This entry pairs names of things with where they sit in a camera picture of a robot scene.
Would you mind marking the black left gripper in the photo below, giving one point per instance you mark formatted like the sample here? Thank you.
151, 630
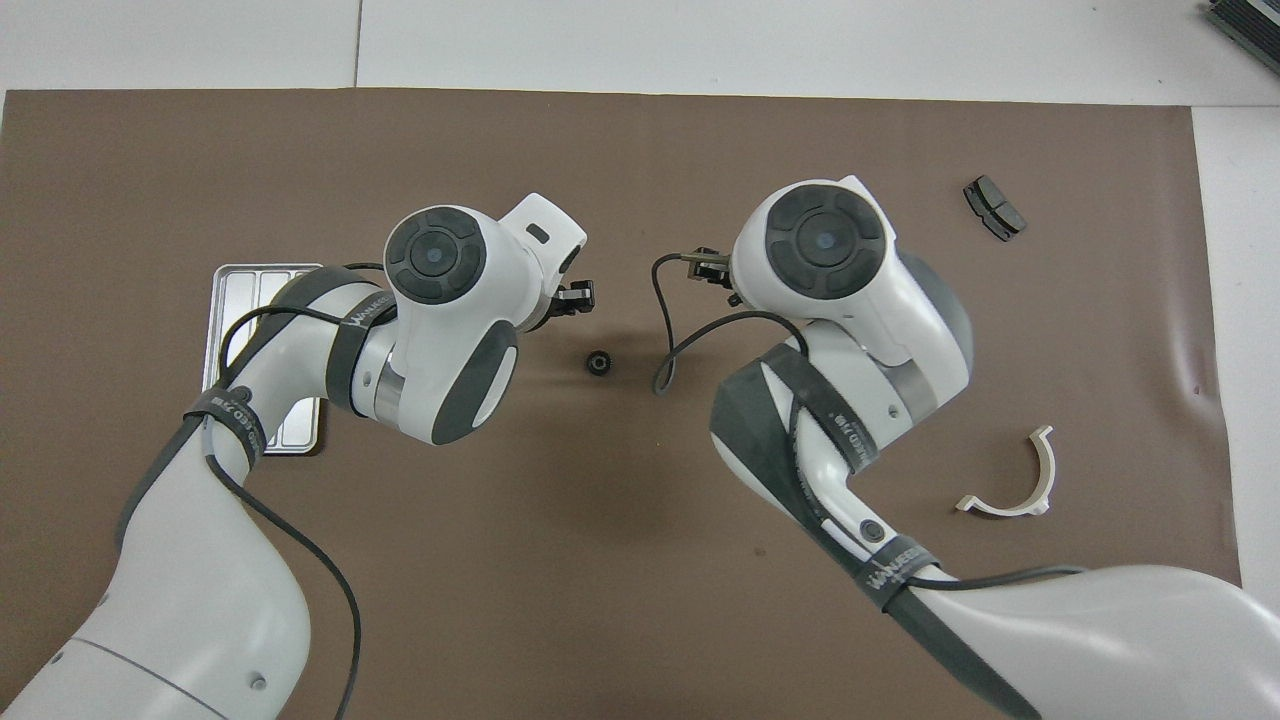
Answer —
556, 308

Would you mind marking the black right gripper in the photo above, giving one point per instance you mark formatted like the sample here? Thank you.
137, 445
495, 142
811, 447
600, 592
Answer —
730, 285

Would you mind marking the black bearing gear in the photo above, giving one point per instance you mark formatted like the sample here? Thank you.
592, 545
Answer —
597, 362

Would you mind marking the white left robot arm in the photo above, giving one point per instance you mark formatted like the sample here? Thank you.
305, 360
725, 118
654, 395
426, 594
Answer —
450, 330

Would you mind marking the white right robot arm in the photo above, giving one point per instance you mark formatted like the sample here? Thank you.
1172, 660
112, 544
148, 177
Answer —
830, 240

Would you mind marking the silver metal tray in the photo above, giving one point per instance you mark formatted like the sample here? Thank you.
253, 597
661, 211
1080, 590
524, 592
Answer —
240, 290

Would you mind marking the brown paper table mat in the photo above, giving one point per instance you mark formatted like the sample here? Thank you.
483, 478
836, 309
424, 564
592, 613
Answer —
600, 560

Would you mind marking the dark grey brake pad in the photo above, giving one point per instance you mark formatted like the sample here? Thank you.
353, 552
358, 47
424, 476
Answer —
995, 207

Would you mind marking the white semicircular plastic clamp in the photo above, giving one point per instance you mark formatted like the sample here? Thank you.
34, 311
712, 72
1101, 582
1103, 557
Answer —
1005, 508

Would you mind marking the dark ribbed metal block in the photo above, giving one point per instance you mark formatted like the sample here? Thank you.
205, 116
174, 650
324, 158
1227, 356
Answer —
1250, 25

